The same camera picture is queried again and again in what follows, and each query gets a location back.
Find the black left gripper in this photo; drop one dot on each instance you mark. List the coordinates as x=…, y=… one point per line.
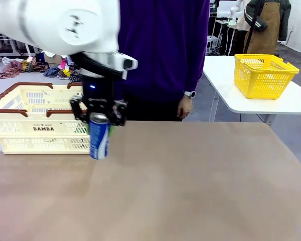
x=97, y=98

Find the blue Pocari Sweat can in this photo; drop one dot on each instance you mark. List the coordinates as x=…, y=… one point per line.
x=99, y=140

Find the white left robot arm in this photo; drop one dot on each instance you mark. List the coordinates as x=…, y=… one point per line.
x=65, y=25

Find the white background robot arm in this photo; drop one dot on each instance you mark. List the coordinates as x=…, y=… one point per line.
x=234, y=11

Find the person's left forearm purple sleeve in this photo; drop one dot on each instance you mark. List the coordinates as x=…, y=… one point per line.
x=194, y=72

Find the person's right forearm purple sleeve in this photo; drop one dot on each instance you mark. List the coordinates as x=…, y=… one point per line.
x=119, y=91

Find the cream shopping basket brown rim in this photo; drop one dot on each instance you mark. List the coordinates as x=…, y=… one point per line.
x=27, y=140

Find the yellow plastic basket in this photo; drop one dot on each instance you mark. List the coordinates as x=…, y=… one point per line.
x=266, y=85

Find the person's left hand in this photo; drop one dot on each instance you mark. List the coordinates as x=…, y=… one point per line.
x=185, y=108

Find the large cardboard box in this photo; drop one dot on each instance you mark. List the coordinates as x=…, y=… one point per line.
x=52, y=60

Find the white cloth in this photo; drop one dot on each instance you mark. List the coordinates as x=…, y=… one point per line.
x=47, y=53

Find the person in purple sweater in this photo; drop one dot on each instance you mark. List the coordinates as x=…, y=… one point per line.
x=165, y=50

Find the white wristwatch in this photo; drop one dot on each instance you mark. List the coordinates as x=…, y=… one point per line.
x=190, y=94

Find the patterned brown fabric heap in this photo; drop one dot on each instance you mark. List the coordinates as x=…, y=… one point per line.
x=12, y=67

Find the white background work table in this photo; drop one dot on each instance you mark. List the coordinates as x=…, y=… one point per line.
x=5, y=44

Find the white side table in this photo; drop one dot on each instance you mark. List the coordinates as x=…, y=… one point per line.
x=220, y=82

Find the white equipment rack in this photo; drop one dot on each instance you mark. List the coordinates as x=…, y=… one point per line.
x=212, y=44

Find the mannequin cream top black trousers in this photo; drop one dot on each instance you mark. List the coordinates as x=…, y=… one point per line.
x=240, y=42

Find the black slanted stand pole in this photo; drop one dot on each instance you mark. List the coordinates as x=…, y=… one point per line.
x=252, y=22

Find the person in brown apron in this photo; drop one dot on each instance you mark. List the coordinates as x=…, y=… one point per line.
x=264, y=30

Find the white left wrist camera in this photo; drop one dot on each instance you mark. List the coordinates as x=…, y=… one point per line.
x=128, y=64

